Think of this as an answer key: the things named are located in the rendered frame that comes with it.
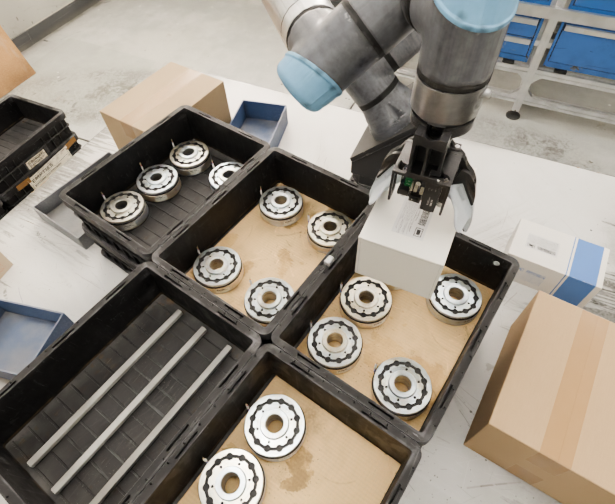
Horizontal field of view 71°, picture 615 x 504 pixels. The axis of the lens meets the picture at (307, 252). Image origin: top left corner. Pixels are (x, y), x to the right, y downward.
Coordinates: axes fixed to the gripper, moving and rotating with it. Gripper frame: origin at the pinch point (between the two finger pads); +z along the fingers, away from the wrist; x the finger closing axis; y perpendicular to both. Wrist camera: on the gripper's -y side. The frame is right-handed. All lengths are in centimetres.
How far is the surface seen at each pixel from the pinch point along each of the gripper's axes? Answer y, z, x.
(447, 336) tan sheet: 3.2, 27.8, 11.8
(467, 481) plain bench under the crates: 23, 41, 24
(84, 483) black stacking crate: 53, 28, -35
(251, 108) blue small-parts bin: -55, 37, -66
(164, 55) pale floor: -171, 112, -214
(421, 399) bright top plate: 18.0, 24.7, 10.4
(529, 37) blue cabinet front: -196, 68, 12
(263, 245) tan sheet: -1.8, 27.8, -31.5
